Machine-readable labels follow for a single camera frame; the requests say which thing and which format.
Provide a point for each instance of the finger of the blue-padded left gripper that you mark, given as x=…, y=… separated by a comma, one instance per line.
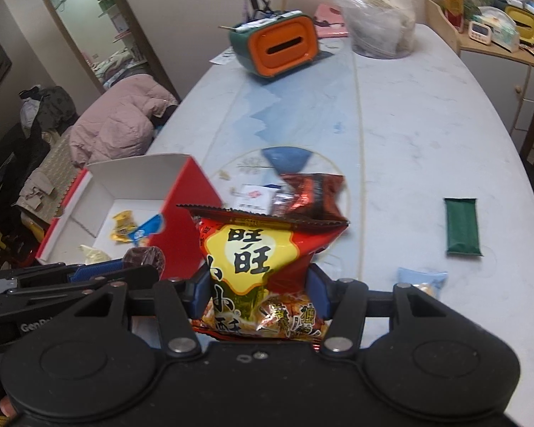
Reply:
x=90, y=271

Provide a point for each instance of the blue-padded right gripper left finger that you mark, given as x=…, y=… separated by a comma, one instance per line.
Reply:
x=162, y=315

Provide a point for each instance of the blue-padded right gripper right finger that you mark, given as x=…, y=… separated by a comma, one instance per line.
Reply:
x=347, y=303

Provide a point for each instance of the cream pastry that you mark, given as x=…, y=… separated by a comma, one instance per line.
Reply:
x=93, y=255

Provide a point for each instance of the yellow snack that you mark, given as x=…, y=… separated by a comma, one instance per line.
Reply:
x=124, y=226

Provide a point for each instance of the red Wangwang snack bag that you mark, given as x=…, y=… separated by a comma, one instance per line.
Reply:
x=258, y=266

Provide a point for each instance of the red cardboard box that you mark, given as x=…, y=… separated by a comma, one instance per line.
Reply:
x=148, y=185

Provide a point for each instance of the light blue cake packet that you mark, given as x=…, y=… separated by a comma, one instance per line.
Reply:
x=429, y=283

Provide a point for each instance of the blue cookie packet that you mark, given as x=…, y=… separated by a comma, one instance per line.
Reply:
x=141, y=235

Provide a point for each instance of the clear plastic bag of snacks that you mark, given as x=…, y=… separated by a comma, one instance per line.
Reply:
x=380, y=29

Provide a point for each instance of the person's hand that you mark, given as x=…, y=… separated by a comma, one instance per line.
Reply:
x=7, y=408

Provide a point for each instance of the purple small candy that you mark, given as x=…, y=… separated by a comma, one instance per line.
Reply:
x=145, y=256

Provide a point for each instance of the white small snack packet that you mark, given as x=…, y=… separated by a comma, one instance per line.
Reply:
x=255, y=199

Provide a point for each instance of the dark red foil snack bag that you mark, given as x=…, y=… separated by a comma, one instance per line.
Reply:
x=309, y=196

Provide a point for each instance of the green snack packet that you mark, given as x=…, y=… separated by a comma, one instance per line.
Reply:
x=462, y=236

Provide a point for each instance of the pink jacket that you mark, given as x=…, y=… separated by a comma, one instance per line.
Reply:
x=121, y=122

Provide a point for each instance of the orange green tissue box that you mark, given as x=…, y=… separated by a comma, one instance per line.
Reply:
x=274, y=45

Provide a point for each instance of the pink notebook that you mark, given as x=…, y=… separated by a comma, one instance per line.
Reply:
x=329, y=22

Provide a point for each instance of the white wooden cabinet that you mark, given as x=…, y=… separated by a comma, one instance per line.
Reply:
x=506, y=78

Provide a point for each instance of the pink white kitchen timer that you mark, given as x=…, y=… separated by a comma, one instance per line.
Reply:
x=480, y=32

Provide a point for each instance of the white wet wipes pack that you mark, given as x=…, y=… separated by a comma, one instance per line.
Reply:
x=503, y=27

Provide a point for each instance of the orange drink bottle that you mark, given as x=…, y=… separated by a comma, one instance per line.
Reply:
x=454, y=12

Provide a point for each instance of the yellow tissue box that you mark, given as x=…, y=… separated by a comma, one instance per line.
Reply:
x=524, y=21

